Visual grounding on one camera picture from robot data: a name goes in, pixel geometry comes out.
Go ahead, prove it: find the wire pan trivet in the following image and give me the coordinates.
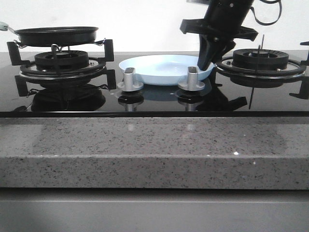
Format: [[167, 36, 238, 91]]
[[13, 38, 107, 52]]

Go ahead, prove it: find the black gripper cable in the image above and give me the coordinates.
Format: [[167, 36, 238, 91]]
[[250, 0, 282, 26]]

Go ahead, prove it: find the left silver stove knob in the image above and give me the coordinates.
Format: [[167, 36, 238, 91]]
[[117, 68, 144, 92]]

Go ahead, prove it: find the left black gas burner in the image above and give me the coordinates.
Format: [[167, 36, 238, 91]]
[[34, 50, 89, 71]]

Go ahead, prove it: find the right black gas burner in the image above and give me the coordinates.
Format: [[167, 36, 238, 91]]
[[232, 48, 289, 71]]

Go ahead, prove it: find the right silver stove knob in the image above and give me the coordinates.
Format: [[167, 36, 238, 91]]
[[178, 66, 205, 91]]

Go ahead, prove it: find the left black pan support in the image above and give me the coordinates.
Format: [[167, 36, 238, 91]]
[[7, 39, 116, 97]]

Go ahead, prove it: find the black gas burner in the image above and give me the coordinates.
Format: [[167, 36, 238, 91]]
[[232, 48, 289, 71], [34, 50, 89, 71]]

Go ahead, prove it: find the black glass cooktop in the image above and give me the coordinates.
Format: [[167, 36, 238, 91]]
[[0, 53, 309, 117]]

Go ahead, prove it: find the silver stove knob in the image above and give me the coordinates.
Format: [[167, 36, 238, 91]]
[[178, 66, 205, 91], [117, 68, 144, 92]]

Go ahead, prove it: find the black frying pan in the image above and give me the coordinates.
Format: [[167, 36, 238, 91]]
[[0, 22, 98, 47]]

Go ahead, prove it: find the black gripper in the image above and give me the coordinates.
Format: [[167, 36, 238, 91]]
[[180, 0, 258, 71]]

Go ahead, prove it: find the light blue plate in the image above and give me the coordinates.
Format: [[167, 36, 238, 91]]
[[118, 54, 215, 86]]

